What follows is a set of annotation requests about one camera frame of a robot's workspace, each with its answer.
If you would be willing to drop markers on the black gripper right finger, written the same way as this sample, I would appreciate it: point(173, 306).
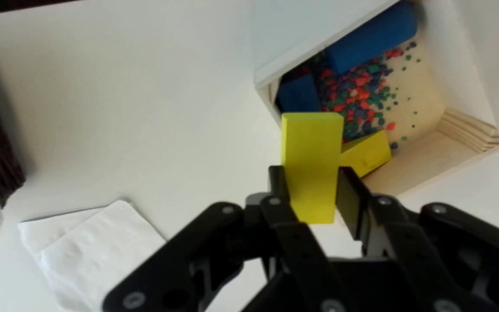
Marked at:
point(434, 253)

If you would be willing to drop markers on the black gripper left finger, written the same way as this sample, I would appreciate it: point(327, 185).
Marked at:
point(250, 253)

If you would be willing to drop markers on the yellow block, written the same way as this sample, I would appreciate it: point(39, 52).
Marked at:
point(311, 166)
point(368, 152)

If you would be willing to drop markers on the white wooden box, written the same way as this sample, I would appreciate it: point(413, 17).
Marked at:
point(415, 109)

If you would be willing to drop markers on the short blue block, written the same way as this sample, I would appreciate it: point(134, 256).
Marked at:
point(299, 95)

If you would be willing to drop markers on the long blue block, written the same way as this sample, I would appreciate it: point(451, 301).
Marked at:
point(372, 40)

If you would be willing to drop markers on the light wooden slat stack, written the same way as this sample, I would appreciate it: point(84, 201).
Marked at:
point(472, 131)

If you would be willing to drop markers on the white paper napkin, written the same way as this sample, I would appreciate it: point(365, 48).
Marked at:
point(88, 253)

